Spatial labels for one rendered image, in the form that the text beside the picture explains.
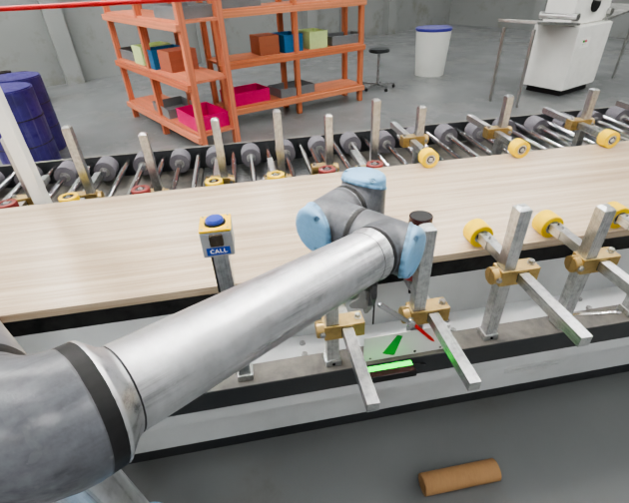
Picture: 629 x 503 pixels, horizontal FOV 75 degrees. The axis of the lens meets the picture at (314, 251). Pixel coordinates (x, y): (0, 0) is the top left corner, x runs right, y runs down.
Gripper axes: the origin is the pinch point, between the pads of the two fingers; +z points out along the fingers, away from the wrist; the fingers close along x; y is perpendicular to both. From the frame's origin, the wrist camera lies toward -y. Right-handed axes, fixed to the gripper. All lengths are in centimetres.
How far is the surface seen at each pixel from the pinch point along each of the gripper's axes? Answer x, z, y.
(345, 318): -8.0, 10.4, 3.8
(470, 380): 18.0, 11.0, -20.2
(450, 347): 7.5, 11.0, -20.1
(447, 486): 6, 91, -32
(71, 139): -115, -14, 99
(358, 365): 7.9, 11.4, 4.3
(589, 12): -497, -6, -454
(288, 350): -22.0, 34.9, 20.2
